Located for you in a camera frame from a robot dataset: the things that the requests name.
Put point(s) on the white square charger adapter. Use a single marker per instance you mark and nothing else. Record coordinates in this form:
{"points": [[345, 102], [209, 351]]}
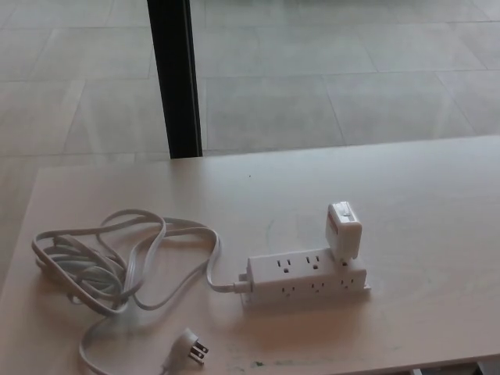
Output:
{"points": [[344, 231]]}

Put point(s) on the white three-prong angled plug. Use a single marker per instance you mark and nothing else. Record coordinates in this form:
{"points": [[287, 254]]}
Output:
{"points": [[186, 343]]}

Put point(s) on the white six-outlet power strip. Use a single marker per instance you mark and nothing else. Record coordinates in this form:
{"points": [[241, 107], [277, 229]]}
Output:
{"points": [[265, 274]]}

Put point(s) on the black vertical window post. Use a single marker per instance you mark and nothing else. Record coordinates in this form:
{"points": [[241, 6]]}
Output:
{"points": [[174, 78]]}

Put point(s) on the dark frame part below desk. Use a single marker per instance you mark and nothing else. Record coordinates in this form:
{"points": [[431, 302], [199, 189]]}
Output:
{"points": [[491, 369]]}

